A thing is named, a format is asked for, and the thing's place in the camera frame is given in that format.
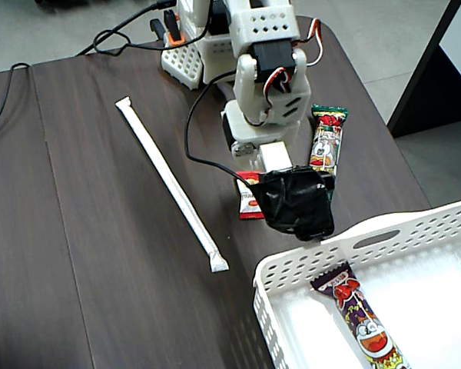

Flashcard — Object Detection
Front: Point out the green cartoon snack stick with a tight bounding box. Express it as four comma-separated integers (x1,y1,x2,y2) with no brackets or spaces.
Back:
308,103,350,203

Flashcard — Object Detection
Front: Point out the white paper wrapped straw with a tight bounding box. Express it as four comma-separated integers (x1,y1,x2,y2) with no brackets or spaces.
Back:
114,96,231,274

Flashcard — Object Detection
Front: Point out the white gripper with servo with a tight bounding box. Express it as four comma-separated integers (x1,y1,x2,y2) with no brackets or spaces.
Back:
220,100,304,161

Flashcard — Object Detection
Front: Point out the small red white candy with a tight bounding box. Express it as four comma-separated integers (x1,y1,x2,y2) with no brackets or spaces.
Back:
234,170,267,221

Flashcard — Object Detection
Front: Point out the black cabinet frame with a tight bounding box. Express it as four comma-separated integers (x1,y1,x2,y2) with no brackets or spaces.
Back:
386,0,461,139

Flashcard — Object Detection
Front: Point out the long purple cartoon snack stick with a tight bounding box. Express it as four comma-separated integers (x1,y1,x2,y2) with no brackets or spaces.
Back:
310,264,412,369

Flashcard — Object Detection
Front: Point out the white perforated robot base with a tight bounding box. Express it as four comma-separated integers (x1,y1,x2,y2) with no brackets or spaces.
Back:
161,36,240,91

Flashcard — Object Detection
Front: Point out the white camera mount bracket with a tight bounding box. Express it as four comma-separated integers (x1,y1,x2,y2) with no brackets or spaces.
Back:
260,141,295,172

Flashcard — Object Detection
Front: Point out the black taped wrist camera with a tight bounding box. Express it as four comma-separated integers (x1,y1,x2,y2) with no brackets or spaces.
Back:
252,165,337,242

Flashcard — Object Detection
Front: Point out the thick black power cable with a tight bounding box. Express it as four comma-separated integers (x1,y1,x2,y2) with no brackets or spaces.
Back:
75,0,212,58

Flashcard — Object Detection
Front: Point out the black orange table clamp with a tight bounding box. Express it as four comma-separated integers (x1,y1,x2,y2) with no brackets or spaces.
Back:
149,9,186,46

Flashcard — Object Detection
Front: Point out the white perforated plastic tray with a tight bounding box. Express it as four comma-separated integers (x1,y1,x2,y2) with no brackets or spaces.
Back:
252,196,461,369

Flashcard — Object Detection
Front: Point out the red white black servo wire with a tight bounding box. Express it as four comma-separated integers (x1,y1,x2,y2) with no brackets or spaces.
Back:
260,17,327,118

